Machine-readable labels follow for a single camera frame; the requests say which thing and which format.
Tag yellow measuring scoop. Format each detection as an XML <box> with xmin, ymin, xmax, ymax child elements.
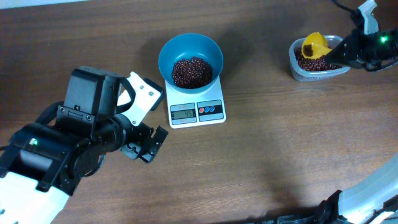
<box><xmin>302</xmin><ymin>32</ymin><xmax>331</xmax><ymax>59</ymax></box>

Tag red beans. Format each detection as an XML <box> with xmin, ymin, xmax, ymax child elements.
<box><xmin>172</xmin><ymin>57</ymin><xmax>213</xmax><ymax>89</ymax></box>
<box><xmin>302</xmin><ymin>44</ymin><xmax>313</xmax><ymax>58</ymax></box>
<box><xmin>294</xmin><ymin>48</ymin><xmax>342</xmax><ymax>72</ymax></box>

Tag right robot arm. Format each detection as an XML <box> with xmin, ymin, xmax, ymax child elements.
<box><xmin>313</xmin><ymin>29</ymin><xmax>397</xmax><ymax>223</ymax></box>

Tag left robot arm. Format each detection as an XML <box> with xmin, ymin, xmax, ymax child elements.
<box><xmin>1</xmin><ymin>66</ymin><xmax>167</xmax><ymax>223</ymax></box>

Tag white digital kitchen scale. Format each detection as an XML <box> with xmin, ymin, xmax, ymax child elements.
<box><xmin>166</xmin><ymin>78</ymin><xmax>226</xmax><ymax>129</ymax></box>

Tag red beans in bowl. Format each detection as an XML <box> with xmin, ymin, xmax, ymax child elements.
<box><xmin>172</xmin><ymin>57</ymin><xmax>213</xmax><ymax>89</ymax></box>

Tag blue plastic bowl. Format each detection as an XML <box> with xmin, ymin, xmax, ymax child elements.
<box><xmin>158</xmin><ymin>33</ymin><xmax>224</xmax><ymax>94</ymax></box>

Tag red beans in container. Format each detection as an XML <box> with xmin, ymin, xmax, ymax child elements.
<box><xmin>294</xmin><ymin>48</ymin><xmax>342</xmax><ymax>72</ymax></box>

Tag clear plastic bean container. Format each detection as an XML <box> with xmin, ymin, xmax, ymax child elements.
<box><xmin>289</xmin><ymin>38</ymin><xmax>350</xmax><ymax>82</ymax></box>

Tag right black camera cable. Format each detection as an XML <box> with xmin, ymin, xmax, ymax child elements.
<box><xmin>331</xmin><ymin>0</ymin><xmax>357</xmax><ymax>15</ymax></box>

